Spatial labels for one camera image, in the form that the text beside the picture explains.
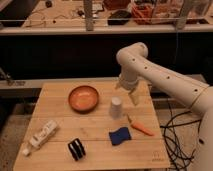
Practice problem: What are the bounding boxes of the black white striped roll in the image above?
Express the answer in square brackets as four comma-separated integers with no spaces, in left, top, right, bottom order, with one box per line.
[68,138,86,161]

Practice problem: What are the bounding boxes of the grey metal post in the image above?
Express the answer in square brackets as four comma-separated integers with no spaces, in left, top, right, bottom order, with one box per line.
[175,0,193,30]
[83,0,94,31]

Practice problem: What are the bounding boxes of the grey metal post right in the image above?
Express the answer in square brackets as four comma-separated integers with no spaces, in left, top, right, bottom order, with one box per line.
[175,0,193,30]

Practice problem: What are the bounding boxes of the black floor cables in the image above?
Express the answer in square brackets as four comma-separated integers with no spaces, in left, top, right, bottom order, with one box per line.
[159,108,204,171]

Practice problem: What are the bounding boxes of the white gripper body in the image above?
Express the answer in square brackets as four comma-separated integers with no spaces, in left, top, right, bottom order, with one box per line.
[116,74,139,91]

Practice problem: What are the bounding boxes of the orange crate on bench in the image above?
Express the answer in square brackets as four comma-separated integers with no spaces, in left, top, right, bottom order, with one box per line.
[131,4,153,25]

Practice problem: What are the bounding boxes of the black cap on bench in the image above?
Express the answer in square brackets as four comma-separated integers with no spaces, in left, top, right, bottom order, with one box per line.
[107,10,131,25]

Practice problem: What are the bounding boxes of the white tube bottle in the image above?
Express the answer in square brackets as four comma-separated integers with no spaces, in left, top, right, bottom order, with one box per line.
[22,120,59,156]

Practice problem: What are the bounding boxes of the orange toy carrot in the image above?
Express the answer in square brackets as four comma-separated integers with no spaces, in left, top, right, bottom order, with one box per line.
[127,116,154,136]

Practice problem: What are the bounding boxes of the orange wooden bowl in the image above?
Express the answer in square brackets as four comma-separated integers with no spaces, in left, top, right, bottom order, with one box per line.
[68,85,99,113]

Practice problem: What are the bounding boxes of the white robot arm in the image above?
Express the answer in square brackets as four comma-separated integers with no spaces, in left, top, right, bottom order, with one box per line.
[116,42,213,171]

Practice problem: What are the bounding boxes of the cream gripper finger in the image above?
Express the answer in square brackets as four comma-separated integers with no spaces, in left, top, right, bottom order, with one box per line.
[128,89,140,106]

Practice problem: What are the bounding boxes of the blue sponge eraser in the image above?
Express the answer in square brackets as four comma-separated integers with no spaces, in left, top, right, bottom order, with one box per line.
[109,127,131,146]

